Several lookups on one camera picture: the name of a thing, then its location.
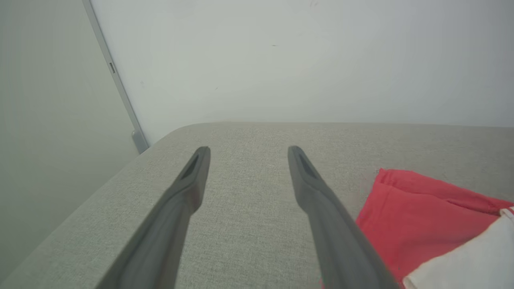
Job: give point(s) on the grey metal frame strip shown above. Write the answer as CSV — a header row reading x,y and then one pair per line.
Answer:
x,y
120,88

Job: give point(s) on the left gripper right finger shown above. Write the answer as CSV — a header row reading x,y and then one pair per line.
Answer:
x,y
341,249

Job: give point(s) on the red and white basketball jersey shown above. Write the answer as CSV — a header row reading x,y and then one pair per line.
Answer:
x,y
421,224

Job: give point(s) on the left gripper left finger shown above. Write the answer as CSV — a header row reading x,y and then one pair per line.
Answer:
x,y
160,241

